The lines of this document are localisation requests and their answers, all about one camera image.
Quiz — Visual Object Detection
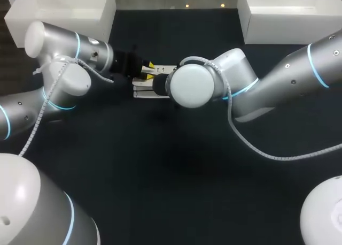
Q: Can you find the white cable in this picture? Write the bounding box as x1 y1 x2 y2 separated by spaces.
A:
178 56 342 162
18 56 116 157

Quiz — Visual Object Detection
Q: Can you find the large white block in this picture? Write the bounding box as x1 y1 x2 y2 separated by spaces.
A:
237 0 342 45
3 0 117 50

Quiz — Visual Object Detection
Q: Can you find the white bag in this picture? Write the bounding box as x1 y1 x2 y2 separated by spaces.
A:
132 64 178 99

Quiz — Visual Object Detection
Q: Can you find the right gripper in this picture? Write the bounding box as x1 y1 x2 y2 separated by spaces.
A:
137 59 172 96

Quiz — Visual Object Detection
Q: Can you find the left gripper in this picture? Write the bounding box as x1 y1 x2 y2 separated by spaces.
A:
107 44 144 81

